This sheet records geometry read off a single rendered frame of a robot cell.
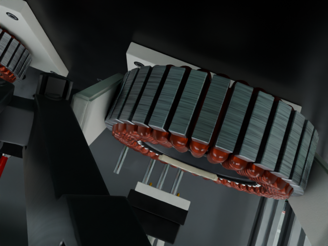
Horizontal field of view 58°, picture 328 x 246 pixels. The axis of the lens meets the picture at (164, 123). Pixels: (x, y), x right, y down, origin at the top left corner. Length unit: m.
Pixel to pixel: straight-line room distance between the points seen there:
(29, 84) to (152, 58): 0.26
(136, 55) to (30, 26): 0.10
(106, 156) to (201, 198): 0.19
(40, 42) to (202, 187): 0.37
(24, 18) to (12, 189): 0.37
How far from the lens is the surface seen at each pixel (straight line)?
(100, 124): 0.15
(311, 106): 0.26
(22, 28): 0.31
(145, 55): 0.25
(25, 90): 0.47
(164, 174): 0.44
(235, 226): 0.58
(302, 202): 0.17
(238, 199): 0.58
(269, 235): 0.53
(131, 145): 0.18
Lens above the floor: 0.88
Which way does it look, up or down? 13 degrees down
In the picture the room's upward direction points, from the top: 159 degrees counter-clockwise
